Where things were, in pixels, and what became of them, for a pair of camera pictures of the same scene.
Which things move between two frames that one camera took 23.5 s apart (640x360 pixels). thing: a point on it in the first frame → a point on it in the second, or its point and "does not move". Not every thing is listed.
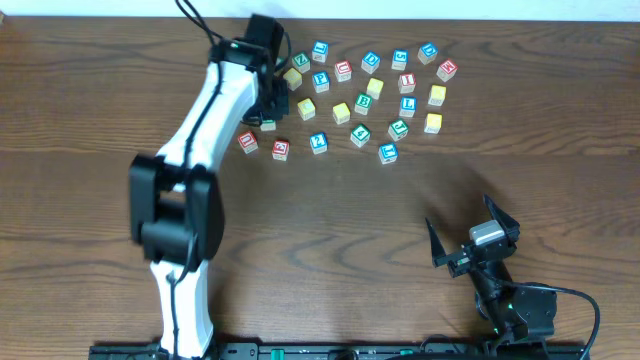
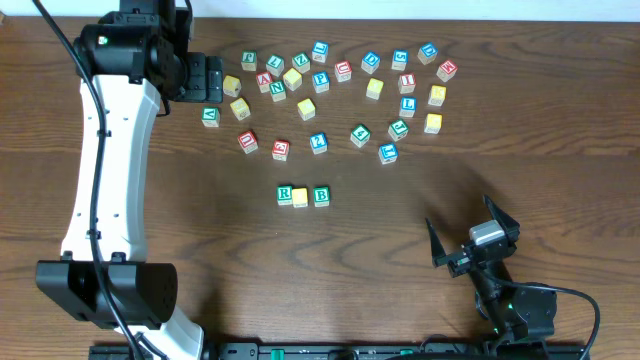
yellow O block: (374, 88) does not move
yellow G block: (433, 123) does not move
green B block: (362, 103) → (321, 196)
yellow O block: (341, 113) → (300, 197)
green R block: (268, 125) → (284, 195)
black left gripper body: (275, 103) → (208, 78)
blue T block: (387, 153) does not move
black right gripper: (463, 260) does not move
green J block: (398, 129) does not move
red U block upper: (343, 70) does not move
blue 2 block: (319, 142) does not move
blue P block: (321, 81) does not move
